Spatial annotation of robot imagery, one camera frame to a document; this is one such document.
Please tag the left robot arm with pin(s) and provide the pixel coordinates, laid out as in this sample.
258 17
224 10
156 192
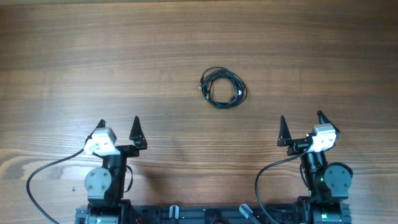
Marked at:
105 184

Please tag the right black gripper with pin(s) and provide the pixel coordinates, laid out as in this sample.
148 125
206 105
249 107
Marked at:
300 145

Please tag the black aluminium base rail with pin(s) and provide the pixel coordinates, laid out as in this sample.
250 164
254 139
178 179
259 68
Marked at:
281 213

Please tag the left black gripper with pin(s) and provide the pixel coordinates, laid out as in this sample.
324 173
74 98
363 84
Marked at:
135 135

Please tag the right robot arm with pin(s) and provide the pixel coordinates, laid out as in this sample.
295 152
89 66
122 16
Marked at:
327 183

